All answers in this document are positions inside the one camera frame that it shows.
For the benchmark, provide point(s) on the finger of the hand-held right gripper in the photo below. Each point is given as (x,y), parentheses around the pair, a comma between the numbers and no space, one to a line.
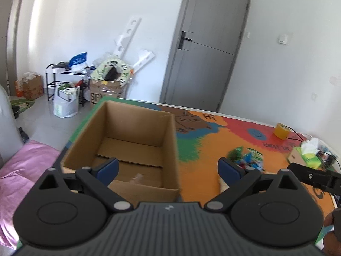
(310,176)

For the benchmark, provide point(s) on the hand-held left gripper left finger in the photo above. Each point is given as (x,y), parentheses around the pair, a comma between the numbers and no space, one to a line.
(109,169)

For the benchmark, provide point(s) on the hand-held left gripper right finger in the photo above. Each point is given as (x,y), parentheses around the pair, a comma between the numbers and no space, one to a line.
(229,170)

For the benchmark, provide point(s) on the green cow biscuit packet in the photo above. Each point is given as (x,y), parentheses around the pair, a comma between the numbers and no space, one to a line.
(254,153)

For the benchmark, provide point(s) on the person's right hand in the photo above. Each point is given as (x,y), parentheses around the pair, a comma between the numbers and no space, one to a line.
(331,245)

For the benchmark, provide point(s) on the dark green snack packet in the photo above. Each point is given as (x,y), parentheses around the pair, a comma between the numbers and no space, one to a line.
(235,153)

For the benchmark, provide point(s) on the green tissue box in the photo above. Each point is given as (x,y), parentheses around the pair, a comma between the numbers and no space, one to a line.
(306,157)

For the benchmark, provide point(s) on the blue snack packet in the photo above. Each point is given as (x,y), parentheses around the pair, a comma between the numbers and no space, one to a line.
(251,162)

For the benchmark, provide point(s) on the black device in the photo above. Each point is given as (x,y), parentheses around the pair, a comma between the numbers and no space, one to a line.
(329,158)

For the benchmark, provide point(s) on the yellow tape roll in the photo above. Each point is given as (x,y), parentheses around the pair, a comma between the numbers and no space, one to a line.
(281,132)

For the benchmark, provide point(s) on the white plastic bag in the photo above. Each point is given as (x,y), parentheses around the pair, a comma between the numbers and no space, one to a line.
(64,106)

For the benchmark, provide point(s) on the printed brown cardboard box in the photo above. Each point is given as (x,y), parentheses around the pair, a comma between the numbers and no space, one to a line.
(106,90)

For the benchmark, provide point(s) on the pink blanket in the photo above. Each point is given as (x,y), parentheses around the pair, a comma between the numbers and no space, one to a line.
(24,165)

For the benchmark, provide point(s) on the dark shoes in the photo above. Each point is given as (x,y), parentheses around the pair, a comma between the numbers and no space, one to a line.
(24,136)

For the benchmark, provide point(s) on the panda print cushion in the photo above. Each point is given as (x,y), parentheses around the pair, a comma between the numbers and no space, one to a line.
(102,69)

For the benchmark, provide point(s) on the black shoe rack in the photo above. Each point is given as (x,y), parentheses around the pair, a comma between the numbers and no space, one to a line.
(52,85)

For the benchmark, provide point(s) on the green floor rug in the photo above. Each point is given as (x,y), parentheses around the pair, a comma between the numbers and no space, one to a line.
(22,105)

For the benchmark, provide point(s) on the white rounded object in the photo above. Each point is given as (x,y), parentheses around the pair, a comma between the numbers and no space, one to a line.
(6,128)

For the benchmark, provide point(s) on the small brown cardboard box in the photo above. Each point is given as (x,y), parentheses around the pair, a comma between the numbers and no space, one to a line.
(33,88)

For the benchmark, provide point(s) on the grey door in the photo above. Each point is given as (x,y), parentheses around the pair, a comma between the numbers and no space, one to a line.
(207,58)

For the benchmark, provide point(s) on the blue plastic bag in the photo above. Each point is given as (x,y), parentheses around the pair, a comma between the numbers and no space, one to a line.
(78,58)

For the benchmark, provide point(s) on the short white board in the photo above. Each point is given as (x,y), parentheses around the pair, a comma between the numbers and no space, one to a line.
(143,58)

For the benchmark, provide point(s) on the white board with holes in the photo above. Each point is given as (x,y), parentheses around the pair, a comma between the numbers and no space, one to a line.
(128,34)

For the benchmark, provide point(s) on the grey wardrobe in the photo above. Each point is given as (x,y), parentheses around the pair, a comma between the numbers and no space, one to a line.
(5,32)

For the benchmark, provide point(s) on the white light switch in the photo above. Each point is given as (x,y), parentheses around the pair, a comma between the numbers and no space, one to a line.
(282,39)

